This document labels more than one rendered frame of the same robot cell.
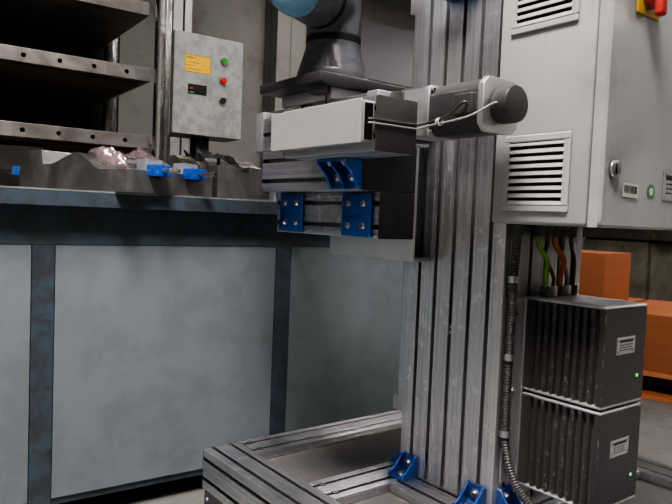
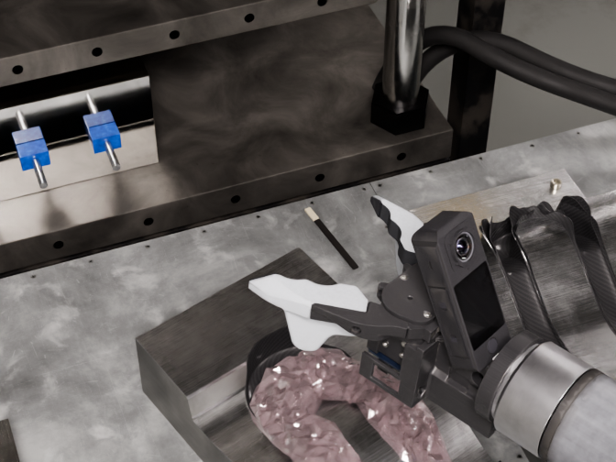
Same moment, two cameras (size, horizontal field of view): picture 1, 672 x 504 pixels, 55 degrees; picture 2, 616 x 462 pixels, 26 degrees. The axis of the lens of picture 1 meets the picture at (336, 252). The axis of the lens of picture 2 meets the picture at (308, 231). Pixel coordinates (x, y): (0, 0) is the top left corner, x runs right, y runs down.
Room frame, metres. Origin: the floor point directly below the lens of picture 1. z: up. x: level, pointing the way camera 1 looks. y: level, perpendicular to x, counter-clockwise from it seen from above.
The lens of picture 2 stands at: (0.83, 0.41, 2.21)
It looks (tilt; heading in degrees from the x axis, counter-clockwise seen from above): 46 degrees down; 14
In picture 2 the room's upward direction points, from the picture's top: straight up
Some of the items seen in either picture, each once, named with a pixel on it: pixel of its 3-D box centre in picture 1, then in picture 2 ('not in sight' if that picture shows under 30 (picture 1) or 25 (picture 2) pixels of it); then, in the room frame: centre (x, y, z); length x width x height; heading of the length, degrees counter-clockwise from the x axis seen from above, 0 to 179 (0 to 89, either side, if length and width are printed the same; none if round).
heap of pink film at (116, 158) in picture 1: (116, 157); (346, 419); (1.77, 0.60, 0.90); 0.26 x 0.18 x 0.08; 52
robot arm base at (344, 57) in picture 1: (332, 62); not in sight; (1.40, 0.02, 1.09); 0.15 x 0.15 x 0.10
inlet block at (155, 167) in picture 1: (161, 170); not in sight; (1.56, 0.42, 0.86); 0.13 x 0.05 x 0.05; 52
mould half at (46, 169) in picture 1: (113, 173); (338, 441); (1.76, 0.61, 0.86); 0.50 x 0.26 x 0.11; 52
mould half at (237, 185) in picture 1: (222, 178); (566, 308); (2.04, 0.36, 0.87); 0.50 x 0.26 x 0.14; 35
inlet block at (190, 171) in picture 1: (197, 174); not in sight; (1.64, 0.36, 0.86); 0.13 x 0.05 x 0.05; 52
